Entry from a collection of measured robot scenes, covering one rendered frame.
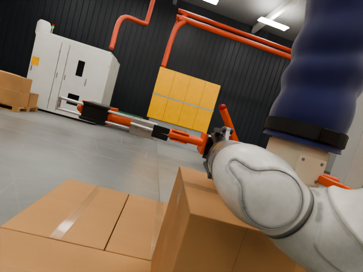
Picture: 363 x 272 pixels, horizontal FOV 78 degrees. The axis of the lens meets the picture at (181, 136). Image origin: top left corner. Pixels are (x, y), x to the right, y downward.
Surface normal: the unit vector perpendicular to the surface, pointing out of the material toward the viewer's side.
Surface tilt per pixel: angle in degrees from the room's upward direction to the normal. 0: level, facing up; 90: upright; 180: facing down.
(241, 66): 90
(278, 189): 78
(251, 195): 90
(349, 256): 111
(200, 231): 90
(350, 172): 90
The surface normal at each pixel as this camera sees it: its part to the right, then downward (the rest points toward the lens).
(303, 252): -0.34, 0.48
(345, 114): 0.36, 0.23
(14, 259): 0.28, -0.96
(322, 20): -0.71, -0.40
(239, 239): 0.07, 0.11
